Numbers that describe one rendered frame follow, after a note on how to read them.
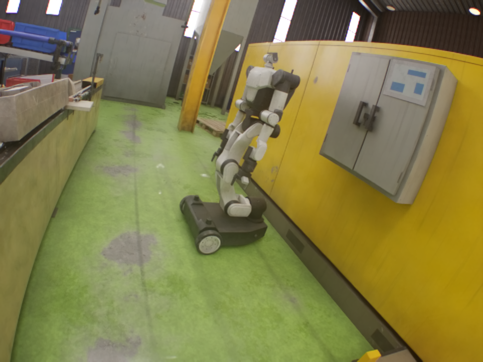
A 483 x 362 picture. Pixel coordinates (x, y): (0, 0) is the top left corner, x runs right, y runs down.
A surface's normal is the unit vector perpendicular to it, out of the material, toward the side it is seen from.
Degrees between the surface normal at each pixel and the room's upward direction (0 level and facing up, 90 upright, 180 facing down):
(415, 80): 90
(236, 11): 90
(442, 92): 90
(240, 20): 90
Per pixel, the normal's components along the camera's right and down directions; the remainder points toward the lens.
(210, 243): 0.40, 0.43
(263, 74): -0.32, 0.16
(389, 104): -0.89, -0.11
